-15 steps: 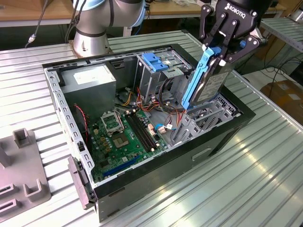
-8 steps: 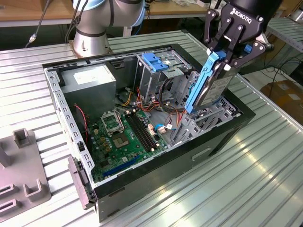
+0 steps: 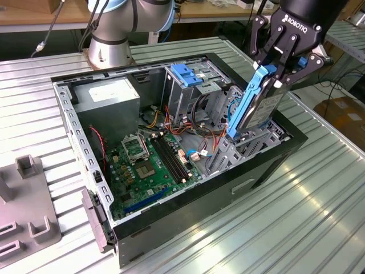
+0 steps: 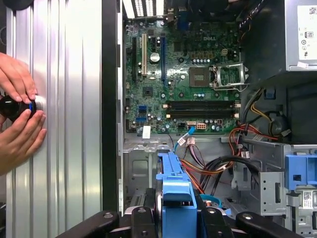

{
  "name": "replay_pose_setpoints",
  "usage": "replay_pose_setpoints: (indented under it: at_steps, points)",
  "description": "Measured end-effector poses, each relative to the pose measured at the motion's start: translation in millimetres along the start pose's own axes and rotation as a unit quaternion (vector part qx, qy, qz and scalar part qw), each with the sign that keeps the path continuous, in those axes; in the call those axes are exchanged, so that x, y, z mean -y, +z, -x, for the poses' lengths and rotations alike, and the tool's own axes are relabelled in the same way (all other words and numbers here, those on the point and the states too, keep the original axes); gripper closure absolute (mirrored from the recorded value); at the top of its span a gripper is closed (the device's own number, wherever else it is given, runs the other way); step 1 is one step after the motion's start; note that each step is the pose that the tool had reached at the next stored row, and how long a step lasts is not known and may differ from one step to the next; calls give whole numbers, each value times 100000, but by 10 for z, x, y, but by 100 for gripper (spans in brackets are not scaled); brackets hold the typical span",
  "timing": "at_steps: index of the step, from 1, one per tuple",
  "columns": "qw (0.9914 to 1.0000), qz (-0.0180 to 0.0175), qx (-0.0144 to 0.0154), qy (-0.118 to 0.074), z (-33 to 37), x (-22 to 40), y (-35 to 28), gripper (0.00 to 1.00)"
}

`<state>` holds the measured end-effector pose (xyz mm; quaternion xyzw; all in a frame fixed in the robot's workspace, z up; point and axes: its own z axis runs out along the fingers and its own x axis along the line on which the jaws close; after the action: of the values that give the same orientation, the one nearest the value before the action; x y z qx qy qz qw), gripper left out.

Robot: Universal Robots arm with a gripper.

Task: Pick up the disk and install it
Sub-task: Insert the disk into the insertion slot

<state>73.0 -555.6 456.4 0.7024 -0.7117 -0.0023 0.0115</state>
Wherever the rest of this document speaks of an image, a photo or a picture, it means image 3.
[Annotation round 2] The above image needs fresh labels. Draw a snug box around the red black fan wire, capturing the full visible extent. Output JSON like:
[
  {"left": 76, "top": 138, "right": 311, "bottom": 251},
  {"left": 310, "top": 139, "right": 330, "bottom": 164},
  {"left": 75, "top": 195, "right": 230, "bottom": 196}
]
[{"left": 90, "top": 125, "right": 108, "bottom": 175}]

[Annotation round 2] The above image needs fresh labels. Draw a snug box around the green motherboard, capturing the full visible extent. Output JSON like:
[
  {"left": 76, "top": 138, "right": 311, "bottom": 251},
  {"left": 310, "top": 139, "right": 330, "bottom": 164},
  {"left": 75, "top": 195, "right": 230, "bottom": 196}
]
[{"left": 107, "top": 132, "right": 205, "bottom": 220}]

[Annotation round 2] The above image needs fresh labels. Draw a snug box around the grey parts rack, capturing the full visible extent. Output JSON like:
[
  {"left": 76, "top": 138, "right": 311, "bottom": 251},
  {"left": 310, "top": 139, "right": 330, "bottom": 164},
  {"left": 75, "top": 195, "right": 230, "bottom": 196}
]
[{"left": 0, "top": 154, "right": 62, "bottom": 262}]

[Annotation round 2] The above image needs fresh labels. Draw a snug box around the yellow black power wire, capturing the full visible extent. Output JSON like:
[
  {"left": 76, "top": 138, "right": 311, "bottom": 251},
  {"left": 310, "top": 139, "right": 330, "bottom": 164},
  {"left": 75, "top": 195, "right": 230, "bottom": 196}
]
[{"left": 141, "top": 110, "right": 160, "bottom": 129}]

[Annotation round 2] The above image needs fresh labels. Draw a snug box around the grey power supply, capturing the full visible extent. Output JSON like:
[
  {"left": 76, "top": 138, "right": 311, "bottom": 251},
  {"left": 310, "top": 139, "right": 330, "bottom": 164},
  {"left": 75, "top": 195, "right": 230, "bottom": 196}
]
[{"left": 71, "top": 76, "right": 141, "bottom": 149}]

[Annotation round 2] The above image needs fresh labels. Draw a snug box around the blue expansion slot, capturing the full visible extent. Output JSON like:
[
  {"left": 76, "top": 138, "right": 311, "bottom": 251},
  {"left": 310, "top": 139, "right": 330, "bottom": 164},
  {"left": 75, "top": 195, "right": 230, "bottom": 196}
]
[{"left": 123, "top": 186, "right": 169, "bottom": 215}]

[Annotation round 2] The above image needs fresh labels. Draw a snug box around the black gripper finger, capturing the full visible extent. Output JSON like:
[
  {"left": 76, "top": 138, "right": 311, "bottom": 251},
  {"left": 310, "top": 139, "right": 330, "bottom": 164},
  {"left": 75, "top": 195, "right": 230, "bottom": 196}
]
[
  {"left": 273, "top": 33, "right": 327, "bottom": 88},
  {"left": 250, "top": 14, "right": 286, "bottom": 72}
]

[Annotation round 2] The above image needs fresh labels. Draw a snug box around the blue plastic bay bracket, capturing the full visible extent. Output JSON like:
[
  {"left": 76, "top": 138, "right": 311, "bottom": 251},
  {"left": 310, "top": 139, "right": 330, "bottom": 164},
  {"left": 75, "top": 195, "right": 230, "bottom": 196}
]
[{"left": 171, "top": 64, "right": 204, "bottom": 88}]

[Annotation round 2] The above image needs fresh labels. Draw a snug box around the large brown cardboard box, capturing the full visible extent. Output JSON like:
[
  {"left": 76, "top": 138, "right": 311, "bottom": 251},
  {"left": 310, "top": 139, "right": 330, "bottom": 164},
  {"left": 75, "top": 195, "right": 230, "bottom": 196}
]
[{"left": 313, "top": 96, "right": 365, "bottom": 149}]

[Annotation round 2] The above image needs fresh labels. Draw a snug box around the red orange wire bundle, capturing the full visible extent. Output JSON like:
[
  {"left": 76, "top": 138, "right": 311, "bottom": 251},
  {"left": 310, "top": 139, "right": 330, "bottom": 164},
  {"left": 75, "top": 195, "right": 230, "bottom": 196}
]
[{"left": 164, "top": 105, "right": 229, "bottom": 155}]

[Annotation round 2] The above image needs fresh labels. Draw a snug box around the hard disk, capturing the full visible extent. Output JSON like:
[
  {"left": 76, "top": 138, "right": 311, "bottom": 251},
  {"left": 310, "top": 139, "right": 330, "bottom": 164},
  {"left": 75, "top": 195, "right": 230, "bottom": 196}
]
[{"left": 226, "top": 56, "right": 308, "bottom": 143}]

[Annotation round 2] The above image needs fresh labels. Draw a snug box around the small white box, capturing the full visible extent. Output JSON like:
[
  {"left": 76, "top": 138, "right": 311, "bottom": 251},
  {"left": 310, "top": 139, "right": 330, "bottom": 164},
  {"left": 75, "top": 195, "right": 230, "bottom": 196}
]
[{"left": 238, "top": 0, "right": 259, "bottom": 10}]

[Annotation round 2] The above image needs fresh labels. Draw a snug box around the grey metal disk bay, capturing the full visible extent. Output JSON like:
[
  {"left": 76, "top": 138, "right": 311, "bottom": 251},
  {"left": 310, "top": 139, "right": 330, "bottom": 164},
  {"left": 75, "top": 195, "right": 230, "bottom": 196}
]
[{"left": 205, "top": 85, "right": 291, "bottom": 176}]

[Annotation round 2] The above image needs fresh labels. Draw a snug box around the black wire loop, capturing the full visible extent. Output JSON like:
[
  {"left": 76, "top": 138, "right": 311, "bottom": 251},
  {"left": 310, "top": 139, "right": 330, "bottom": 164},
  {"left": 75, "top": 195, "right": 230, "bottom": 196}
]
[{"left": 191, "top": 95, "right": 213, "bottom": 132}]

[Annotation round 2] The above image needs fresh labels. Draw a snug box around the grey plastic holder block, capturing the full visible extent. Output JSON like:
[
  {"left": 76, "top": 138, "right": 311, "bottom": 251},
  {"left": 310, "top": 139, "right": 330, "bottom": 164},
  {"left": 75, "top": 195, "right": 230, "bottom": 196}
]
[{"left": 81, "top": 188, "right": 116, "bottom": 254}]

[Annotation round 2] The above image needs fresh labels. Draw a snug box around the short blue data wire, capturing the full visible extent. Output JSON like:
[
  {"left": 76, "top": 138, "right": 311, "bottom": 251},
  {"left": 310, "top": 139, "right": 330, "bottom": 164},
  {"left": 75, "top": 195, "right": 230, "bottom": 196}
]
[{"left": 186, "top": 148, "right": 214, "bottom": 158}]

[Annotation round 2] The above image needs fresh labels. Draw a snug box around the black PC case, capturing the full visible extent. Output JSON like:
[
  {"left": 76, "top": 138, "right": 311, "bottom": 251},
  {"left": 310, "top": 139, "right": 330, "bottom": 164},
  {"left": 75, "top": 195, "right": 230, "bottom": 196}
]
[{"left": 50, "top": 52, "right": 309, "bottom": 269}]

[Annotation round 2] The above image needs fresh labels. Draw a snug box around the grey metal drive cage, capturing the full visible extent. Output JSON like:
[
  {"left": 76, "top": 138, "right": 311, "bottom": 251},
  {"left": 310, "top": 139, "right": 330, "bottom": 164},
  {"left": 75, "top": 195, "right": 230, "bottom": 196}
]
[{"left": 164, "top": 59, "right": 232, "bottom": 126}]

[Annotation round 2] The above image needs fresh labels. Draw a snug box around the brown square base plate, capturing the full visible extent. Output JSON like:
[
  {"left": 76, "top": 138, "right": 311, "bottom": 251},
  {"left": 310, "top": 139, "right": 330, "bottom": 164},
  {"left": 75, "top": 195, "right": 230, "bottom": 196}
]
[{"left": 82, "top": 47, "right": 135, "bottom": 71}]

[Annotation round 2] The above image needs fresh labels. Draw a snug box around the silver metal cylinder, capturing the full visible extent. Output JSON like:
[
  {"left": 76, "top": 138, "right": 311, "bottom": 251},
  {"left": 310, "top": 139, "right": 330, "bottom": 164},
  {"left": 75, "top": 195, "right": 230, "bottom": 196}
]
[{"left": 350, "top": 11, "right": 365, "bottom": 28}]

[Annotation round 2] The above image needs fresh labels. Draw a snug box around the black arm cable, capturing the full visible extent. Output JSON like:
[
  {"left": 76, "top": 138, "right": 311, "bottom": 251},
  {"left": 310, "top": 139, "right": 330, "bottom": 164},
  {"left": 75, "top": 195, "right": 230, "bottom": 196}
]
[{"left": 30, "top": 0, "right": 111, "bottom": 58}]

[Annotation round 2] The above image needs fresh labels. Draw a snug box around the thin metal locking lever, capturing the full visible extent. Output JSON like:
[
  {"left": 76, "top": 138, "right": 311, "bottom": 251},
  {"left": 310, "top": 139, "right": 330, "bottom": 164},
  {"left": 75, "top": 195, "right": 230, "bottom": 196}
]
[{"left": 141, "top": 134, "right": 151, "bottom": 160}]

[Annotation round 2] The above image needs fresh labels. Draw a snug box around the metal slat side table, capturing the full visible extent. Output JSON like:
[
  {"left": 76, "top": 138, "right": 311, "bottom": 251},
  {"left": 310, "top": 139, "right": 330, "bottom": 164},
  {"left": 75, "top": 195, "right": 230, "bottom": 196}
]
[{"left": 323, "top": 19, "right": 365, "bottom": 65}]

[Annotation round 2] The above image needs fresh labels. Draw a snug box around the black RAM slot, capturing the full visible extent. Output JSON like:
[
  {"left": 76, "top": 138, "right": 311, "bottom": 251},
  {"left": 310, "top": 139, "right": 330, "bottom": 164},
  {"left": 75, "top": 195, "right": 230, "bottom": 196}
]
[
  {"left": 156, "top": 136, "right": 190, "bottom": 181},
  {"left": 150, "top": 138, "right": 183, "bottom": 184}
]

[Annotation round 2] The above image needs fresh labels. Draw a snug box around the metal socket cover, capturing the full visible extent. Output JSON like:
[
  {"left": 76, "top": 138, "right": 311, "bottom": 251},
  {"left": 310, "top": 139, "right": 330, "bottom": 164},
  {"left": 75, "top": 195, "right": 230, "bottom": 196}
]
[{"left": 121, "top": 133, "right": 151, "bottom": 166}]

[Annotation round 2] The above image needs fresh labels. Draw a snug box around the black case fan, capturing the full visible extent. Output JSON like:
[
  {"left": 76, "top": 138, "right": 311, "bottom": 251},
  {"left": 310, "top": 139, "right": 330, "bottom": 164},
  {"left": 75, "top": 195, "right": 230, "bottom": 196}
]
[{"left": 87, "top": 125, "right": 112, "bottom": 186}]

